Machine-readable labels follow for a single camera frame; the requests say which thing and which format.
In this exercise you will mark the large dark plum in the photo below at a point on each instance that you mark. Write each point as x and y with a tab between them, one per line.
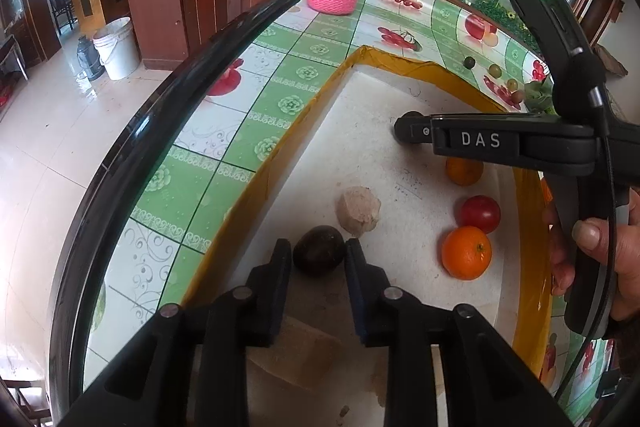
319	251

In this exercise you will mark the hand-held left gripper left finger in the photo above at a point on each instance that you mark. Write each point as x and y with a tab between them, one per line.
277	292

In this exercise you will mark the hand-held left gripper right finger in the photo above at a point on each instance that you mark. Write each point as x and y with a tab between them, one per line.
362	297

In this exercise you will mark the green bok choy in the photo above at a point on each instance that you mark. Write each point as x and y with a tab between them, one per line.
539	99

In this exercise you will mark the small dark plum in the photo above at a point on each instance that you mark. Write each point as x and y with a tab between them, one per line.
517	96

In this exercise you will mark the dark wooden chair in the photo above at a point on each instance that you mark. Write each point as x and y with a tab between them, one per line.
61	4

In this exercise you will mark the white plastic bucket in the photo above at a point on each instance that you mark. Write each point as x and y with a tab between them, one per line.
118	49

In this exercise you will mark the small orange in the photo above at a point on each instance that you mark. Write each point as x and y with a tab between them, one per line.
464	172

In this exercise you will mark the white box with yellow rim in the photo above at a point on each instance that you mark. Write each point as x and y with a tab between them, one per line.
390	97

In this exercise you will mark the large orange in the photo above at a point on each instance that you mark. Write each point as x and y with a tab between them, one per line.
466	253

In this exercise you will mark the dark green plum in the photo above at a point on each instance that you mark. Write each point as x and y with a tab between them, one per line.
469	62

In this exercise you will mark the red tomato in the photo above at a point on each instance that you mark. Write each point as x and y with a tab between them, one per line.
480	213

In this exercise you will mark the grey water jug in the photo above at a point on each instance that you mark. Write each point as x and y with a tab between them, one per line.
90	58

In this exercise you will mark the fruit printed tablecloth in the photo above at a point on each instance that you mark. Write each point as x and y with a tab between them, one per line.
210	187

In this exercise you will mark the person's right hand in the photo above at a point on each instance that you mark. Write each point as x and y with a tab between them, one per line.
587	234

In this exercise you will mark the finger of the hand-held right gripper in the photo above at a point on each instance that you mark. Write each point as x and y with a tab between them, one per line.
480	139

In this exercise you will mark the small compressed wood block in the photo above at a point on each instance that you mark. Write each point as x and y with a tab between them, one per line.
358	217

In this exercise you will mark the brown wooden cabinet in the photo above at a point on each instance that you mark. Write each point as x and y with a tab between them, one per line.
210	2

